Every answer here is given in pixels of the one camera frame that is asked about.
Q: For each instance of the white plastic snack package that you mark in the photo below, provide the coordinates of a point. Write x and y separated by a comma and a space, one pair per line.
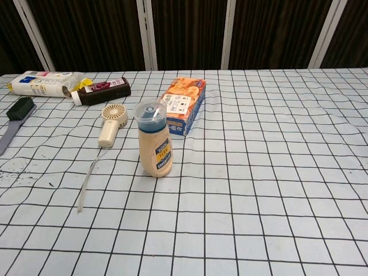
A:
40, 84

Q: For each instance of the grey brush dark bristles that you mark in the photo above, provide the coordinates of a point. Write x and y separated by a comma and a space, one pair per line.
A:
17, 118

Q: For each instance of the white partition frame post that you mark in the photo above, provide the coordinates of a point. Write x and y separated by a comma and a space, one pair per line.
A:
325, 33
229, 34
36, 31
147, 34

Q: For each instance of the white grid checkered tablecloth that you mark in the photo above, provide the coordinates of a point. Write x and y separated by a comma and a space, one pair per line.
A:
230, 187

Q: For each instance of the yellow wrapper piece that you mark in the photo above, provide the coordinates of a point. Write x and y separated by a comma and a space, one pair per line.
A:
83, 84

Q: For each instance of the orange blue cracker box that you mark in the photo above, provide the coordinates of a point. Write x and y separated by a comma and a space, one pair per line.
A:
184, 100

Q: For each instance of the cream plastic handheld fan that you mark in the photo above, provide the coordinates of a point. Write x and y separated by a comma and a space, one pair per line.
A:
110, 123

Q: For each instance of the mayonnaise squeeze bottle blue cap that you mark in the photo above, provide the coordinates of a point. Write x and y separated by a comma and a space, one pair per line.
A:
155, 149

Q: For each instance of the dark juice bottle white cap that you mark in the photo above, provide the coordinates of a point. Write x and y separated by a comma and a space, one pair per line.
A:
100, 92

